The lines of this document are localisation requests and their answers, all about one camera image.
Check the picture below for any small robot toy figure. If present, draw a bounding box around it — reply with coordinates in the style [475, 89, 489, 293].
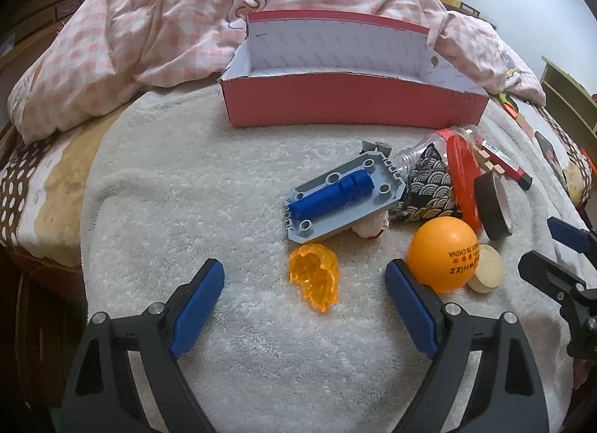
[351, 211, 388, 239]

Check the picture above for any clear plastic bottle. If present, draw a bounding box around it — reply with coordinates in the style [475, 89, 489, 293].
[390, 125, 487, 181]

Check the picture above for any orange ping pong ball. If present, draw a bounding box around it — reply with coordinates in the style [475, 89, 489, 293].
[406, 217, 479, 295]

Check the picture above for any blue toy cylinder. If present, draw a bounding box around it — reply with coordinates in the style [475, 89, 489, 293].
[288, 169, 373, 220]

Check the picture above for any black tape roll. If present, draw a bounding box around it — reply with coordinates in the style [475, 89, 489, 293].
[473, 172, 512, 240]

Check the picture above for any wooden clothespin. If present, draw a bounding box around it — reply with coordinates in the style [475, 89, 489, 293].
[472, 145, 505, 176]

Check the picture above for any red plastic disc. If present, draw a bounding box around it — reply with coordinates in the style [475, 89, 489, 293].
[437, 129, 482, 233]

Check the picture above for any grey toy plate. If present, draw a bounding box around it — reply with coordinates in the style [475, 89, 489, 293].
[284, 151, 406, 244]

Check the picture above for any cream fluffy blanket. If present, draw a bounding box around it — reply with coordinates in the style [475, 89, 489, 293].
[80, 82, 589, 433]

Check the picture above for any wooden shelf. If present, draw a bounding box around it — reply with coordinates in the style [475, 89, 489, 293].
[540, 56, 597, 160]

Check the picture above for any polka dot bed sheet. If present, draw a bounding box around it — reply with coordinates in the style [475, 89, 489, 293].
[1, 108, 124, 269]

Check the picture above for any red cardboard box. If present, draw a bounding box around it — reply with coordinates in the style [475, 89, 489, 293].
[219, 10, 489, 129]

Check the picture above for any dark wooden headboard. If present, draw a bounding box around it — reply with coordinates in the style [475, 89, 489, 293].
[1, 0, 86, 126]

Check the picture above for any pink checkered duvet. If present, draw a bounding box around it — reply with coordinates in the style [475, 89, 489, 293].
[7, 0, 546, 143]

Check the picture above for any orange green utility knife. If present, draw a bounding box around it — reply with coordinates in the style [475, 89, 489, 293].
[496, 92, 519, 120]

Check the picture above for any wooden side table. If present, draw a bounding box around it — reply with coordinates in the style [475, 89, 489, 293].
[439, 0, 497, 29]

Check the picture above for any orange translucent toy piece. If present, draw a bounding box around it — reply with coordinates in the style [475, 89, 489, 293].
[288, 243, 340, 313]

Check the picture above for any round wooden chess piece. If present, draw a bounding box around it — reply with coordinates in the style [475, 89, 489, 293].
[468, 244, 504, 294]

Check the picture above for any smartphone on bed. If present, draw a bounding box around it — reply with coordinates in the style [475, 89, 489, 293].
[534, 131, 569, 194]

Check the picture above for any black wave pattern pouch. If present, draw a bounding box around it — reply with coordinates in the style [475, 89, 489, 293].
[388, 144, 462, 223]

